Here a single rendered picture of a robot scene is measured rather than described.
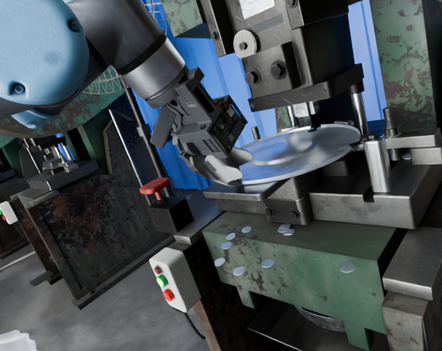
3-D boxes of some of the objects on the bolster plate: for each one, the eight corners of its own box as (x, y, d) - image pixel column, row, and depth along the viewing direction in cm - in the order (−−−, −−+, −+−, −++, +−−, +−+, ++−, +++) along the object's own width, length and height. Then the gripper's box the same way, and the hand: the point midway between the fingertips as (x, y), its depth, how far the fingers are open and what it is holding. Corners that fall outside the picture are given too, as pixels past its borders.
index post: (389, 193, 53) (379, 136, 50) (370, 192, 55) (359, 138, 52) (395, 185, 55) (385, 130, 52) (376, 184, 57) (366, 132, 54)
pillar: (367, 138, 71) (355, 73, 67) (357, 138, 73) (344, 76, 69) (371, 134, 73) (359, 71, 69) (361, 135, 74) (349, 73, 70)
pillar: (301, 143, 83) (287, 89, 79) (294, 144, 85) (280, 90, 81) (305, 141, 85) (291, 86, 80) (298, 141, 86) (284, 88, 82)
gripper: (171, 98, 38) (259, 207, 50) (207, 51, 42) (280, 161, 54) (131, 110, 44) (218, 205, 56) (166, 68, 48) (240, 164, 60)
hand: (232, 179), depth 56 cm, fingers closed
